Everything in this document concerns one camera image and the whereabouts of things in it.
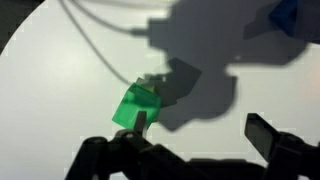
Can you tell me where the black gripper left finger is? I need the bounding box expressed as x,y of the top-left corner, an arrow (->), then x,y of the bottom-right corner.
64,110 -> 201,180

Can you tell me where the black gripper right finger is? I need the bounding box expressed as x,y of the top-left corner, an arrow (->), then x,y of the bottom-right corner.
244,112 -> 320,180

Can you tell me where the dark green block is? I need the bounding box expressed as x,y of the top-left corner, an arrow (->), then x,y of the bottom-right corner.
111,82 -> 163,132

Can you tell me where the blue block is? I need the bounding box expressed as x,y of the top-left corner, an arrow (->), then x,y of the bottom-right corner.
269,0 -> 300,38

